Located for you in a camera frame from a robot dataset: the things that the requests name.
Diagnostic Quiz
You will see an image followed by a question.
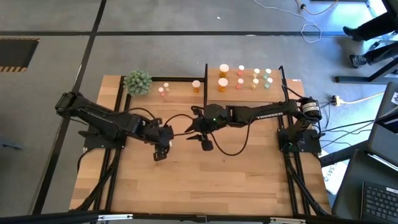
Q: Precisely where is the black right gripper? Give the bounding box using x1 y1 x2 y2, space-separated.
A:
185 104 231 141

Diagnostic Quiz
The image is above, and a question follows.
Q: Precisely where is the yellow power cord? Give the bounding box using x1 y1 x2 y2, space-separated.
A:
340 91 386 105

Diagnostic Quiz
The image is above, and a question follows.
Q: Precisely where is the black desk leg frame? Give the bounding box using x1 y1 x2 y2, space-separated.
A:
335 57 398 84

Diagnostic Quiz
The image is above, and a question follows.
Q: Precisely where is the green plant in white pot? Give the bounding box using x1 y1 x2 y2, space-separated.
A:
123 68 153 96

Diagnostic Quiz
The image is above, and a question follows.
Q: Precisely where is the white floor cable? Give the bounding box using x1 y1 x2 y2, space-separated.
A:
252 0 322 44

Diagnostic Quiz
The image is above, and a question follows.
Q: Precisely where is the dark laptop lid with sticker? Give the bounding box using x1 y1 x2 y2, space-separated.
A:
368 81 398 167

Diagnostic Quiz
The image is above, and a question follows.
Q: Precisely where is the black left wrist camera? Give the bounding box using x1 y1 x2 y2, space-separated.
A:
153 144 170 162

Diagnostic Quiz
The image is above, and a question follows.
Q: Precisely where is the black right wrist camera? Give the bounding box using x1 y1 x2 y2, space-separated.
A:
201 138 215 152

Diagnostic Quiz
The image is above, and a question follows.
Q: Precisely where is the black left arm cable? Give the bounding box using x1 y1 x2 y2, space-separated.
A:
124 107 196 138

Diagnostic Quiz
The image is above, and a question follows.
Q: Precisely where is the black laptop with keyboard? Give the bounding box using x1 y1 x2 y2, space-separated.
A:
331 149 398 224

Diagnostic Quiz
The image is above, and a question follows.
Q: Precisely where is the black and orange floor cable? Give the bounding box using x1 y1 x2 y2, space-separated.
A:
294 0 340 16

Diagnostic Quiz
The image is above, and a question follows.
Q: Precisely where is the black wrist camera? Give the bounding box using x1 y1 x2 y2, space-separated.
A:
201 138 215 152
153 144 170 162

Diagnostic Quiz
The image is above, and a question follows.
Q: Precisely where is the black floor hatch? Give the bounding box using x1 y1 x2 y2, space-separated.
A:
0 37 40 73

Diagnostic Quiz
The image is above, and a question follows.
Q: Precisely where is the dark grey floor object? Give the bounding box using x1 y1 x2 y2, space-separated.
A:
0 138 25 151

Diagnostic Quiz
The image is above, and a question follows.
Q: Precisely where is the silver frame bracket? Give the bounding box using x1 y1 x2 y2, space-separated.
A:
269 217 307 224
98 213 134 222

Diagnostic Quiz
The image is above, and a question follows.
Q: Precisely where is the wooden shelf with black frame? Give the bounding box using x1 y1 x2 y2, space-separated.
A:
203 63 292 113

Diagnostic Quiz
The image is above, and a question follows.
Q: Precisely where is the white printed paper sheet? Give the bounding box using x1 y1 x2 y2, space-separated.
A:
321 157 349 196

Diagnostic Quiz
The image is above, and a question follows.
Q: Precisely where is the black aluminium rig frame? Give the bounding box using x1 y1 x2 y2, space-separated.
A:
0 76 398 224

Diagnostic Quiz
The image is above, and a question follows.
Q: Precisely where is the person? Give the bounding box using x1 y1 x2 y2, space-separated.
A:
343 12 398 69

